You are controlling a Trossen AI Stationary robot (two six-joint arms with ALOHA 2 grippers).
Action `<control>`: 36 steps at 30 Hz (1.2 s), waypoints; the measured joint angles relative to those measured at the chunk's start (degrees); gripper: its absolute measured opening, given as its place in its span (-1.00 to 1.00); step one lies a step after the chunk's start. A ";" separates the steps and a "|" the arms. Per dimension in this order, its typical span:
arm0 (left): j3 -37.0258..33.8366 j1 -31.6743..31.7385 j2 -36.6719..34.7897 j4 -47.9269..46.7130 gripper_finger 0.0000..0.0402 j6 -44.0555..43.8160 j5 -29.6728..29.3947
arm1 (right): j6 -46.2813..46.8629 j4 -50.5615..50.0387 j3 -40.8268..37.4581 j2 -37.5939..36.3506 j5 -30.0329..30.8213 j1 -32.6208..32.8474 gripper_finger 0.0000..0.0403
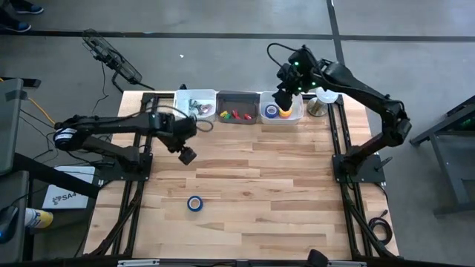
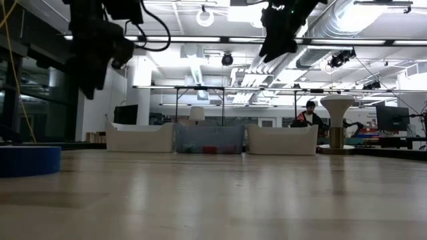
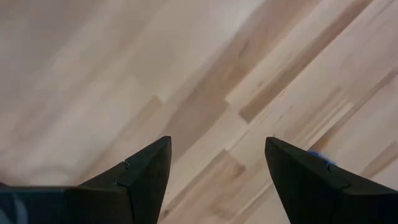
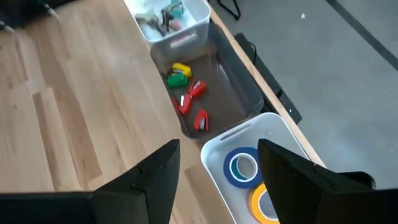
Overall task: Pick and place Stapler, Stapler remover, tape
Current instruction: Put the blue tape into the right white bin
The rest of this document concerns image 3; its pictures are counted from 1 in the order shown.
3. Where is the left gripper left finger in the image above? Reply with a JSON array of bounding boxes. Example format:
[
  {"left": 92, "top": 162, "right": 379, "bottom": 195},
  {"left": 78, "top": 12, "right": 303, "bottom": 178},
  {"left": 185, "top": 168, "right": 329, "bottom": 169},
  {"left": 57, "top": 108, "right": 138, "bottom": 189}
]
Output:
[{"left": 63, "top": 135, "right": 172, "bottom": 224}]

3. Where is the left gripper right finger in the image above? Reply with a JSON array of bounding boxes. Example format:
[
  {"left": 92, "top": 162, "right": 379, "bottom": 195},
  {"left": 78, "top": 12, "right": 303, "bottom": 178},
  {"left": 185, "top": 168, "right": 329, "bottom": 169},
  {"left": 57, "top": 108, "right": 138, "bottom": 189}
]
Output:
[{"left": 264, "top": 136, "right": 398, "bottom": 224}]

